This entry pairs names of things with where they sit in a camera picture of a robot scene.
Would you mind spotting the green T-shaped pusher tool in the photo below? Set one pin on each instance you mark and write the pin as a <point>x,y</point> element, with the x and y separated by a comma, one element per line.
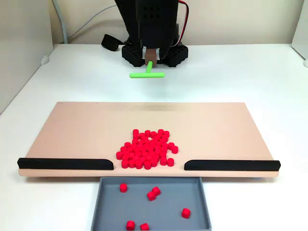
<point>146,75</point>

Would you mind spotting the red granule pile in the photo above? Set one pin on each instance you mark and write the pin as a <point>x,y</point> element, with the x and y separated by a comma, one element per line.
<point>146,151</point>

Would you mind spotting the black table clamp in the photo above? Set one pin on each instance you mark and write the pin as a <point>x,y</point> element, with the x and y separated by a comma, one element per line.
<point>110,42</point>

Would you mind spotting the white panel foot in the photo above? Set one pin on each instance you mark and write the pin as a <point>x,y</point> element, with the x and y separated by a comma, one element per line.
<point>45,60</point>
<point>305,63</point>

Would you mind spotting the beige board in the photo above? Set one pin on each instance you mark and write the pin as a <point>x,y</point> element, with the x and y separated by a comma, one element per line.
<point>72,132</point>

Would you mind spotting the white side panel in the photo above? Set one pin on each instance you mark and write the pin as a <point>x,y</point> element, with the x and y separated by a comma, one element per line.
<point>300,24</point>
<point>21,48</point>

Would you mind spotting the red cylinder granule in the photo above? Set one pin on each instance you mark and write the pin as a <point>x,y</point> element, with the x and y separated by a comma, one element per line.
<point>185,213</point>
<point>130,225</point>
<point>144,226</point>
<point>151,196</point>
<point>123,187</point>
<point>156,190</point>

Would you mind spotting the grey tray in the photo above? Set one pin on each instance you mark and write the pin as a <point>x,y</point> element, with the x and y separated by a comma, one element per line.
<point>168,199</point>

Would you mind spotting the black edge rail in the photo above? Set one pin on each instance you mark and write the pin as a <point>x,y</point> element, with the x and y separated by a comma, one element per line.
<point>65,164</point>
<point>231,165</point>

